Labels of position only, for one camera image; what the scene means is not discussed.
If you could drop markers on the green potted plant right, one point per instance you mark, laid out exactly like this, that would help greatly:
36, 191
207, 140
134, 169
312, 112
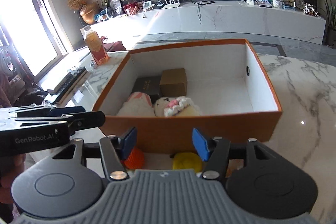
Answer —
329, 12

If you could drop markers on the white pink plush slipper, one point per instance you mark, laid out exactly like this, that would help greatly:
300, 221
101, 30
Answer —
137, 105

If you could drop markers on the black gift box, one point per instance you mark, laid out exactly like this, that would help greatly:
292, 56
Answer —
149, 86

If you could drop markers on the small brown cardboard box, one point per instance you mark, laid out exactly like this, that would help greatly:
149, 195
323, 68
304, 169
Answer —
173, 83

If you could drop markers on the black remote control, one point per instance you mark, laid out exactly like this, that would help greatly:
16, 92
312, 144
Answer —
71, 80

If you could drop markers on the white wifi router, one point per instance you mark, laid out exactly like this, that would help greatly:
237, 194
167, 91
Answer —
169, 4

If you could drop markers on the orange red drink carton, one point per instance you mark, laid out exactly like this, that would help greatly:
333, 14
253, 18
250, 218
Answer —
95, 45

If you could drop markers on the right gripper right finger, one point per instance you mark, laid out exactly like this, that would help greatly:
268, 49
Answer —
212, 151

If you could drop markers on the bronze vase with dried flowers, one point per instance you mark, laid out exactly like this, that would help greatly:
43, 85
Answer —
87, 11

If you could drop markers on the white marble tv cabinet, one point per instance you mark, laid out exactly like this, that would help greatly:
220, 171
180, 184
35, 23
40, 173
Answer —
221, 16

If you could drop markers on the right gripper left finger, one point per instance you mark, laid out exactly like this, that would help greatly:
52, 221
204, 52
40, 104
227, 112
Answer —
115, 149

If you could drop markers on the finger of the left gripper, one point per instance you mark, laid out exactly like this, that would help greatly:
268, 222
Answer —
76, 121
48, 111

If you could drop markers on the crochet flower basket toy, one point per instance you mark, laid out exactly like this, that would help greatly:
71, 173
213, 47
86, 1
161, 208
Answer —
176, 107

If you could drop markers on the large orange cardboard box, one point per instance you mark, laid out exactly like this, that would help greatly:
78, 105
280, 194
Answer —
216, 86

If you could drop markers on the orange knitted toy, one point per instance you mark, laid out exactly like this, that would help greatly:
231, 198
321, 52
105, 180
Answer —
136, 160

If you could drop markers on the yellow toy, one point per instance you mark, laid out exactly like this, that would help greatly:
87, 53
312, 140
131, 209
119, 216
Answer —
187, 160

